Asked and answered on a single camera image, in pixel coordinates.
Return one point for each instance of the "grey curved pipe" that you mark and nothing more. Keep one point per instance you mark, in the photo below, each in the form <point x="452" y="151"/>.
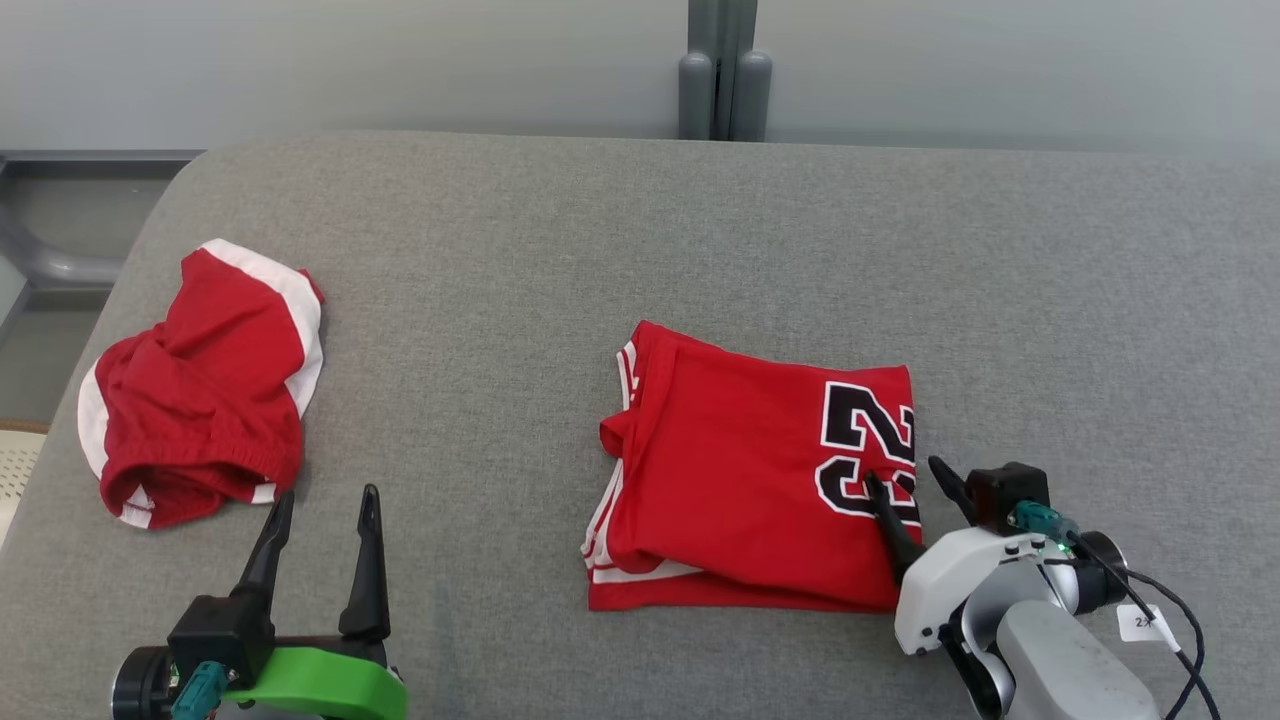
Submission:
<point x="60" y="265"/>

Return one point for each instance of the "teal camera connector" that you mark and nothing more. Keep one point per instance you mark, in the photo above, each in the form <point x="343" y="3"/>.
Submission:
<point x="200" y="690"/>
<point x="1040" y="520"/>

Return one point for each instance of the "white perforated basket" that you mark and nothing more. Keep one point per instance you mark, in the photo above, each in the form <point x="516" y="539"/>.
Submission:
<point x="18" y="470"/>

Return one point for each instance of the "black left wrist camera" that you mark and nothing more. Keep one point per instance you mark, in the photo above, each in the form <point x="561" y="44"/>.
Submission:
<point x="215" y="630"/>

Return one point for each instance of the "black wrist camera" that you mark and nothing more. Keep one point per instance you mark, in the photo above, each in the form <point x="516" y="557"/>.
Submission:
<point x="1005" y="490"/>
<point x="215" y="630"/>

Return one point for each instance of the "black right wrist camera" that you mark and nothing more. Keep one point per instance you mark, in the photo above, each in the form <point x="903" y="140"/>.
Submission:
<point x="1005" y="490"/>

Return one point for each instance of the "grey metal partition post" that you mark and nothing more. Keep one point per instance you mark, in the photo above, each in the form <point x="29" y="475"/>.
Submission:
<point x="725" y="70"/>

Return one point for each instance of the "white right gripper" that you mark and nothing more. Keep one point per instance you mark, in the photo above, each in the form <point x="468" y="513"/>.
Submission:
<point x="950" y="580"/>

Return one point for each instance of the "red white shorts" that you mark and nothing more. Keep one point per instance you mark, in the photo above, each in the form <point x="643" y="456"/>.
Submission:
<point x="200" y="400"/>

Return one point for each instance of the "grey horizontal rail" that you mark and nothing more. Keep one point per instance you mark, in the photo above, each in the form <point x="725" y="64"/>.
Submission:
<point x="90" y="157"/>

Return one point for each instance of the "red basketball jersey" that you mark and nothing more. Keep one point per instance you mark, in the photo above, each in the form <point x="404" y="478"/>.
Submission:
<point x="730" y="470"/>

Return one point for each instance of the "teal right camera connector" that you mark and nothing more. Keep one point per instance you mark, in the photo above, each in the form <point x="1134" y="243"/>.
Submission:
<point x="1040" y="520"/>

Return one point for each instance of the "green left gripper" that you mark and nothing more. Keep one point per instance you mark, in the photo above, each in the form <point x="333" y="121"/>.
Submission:
<point x="320" y="685"/>

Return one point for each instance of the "teal left camera connector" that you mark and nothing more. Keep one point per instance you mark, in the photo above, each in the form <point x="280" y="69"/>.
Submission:
<point x="200" y="690"/>

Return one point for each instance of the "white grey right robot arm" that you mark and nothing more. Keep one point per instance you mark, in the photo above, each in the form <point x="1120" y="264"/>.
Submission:
<point x="1060" y="660"/>

